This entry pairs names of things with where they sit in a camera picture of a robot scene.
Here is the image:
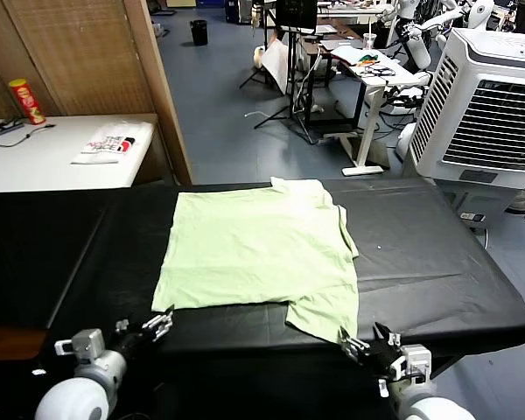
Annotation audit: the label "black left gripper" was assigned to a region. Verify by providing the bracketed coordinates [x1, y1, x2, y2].
[108, 304, 176, 365]

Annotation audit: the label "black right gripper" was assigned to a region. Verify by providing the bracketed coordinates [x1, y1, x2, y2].
[337, 322, 407, 381]

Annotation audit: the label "light green t-shirt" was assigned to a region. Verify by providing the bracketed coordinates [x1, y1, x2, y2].
[150, 176, 361, 345]

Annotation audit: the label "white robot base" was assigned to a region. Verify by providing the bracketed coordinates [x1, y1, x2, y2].
[395, 121, 420, 161]

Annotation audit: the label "black table cover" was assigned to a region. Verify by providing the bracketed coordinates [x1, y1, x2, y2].
[0, 187, 115, 329]
[47, 177, 525, 367]

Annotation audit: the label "folded white printed t-shirt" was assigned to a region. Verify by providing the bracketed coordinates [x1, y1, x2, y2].
[70, 121, 152, 166]

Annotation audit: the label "white side table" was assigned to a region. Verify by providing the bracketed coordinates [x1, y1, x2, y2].
[0, 112, 161, 193]

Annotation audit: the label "red chips can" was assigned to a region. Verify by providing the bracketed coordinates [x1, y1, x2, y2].
[8, 77, 47, 126]

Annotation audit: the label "white air cooler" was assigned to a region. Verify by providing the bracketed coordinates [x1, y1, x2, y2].
[409, 27, 525, 228]

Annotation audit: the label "black monitor stand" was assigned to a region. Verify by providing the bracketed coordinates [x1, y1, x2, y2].
[253, 25, 323, 145]

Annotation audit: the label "white standing desk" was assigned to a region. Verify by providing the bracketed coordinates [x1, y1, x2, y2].
[330, 43, 434, 177]

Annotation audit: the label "wooden partition screen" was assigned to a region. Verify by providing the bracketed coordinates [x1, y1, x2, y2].
[0, 0, 193, 186]

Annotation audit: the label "white pink desk cloth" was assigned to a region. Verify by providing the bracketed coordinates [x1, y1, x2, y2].
[330, 45, 365, 67]

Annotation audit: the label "white leaning board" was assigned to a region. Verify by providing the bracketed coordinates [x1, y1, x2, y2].
[261, 37, 290, 95]

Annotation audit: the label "black trash bin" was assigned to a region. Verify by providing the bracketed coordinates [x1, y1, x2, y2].
[189, 19, 209, 46]

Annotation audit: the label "white humanoid robot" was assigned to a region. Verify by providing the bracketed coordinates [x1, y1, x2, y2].
[378, 0, 435, 74]
[432, 0, 496, 49]

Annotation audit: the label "black monitor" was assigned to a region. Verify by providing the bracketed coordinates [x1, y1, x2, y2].
[274, 0, 319, 34]

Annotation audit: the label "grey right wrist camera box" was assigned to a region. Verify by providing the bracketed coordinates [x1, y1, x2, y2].
[392, 344, 433, 389]

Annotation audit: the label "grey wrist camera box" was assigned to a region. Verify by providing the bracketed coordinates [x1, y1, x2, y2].
[392, 344, 433, 389]
[53, 328, 106, 365]

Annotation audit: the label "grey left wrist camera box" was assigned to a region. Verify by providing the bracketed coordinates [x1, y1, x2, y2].
[53, 328, 106, 365]

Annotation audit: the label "thin black cable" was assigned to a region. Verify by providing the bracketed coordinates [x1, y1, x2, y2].
[0, 123, 57, 148]

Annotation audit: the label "tangled black desk cables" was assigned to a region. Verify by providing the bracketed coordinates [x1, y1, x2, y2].
[359, 63, 398, 79]

